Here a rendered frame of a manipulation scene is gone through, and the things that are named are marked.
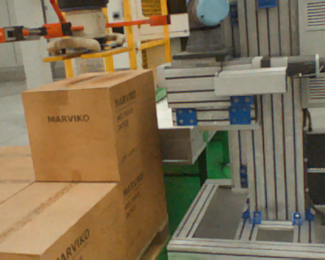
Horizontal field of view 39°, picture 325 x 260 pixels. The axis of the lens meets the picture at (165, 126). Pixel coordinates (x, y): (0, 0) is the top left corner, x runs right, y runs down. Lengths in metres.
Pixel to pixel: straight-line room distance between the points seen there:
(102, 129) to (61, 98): 0.21
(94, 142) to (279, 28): 0.92
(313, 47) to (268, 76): 0.32
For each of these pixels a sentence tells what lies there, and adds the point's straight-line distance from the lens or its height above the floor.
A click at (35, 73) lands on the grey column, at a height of 0.89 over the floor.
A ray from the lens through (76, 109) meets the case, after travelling 1.89.
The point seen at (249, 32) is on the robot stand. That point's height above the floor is 1.10.
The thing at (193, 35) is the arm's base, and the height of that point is 1.10.
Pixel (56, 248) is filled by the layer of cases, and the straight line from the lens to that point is 1.50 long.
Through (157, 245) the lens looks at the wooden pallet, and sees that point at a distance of 2.50.
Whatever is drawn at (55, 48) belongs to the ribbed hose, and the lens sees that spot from 2.01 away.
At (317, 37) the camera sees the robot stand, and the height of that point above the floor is 1.05.
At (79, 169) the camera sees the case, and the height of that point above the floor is 0.60.
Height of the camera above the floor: 1.16
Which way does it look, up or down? 13 degrees down
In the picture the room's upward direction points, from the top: 6 degrees counter-clockwise
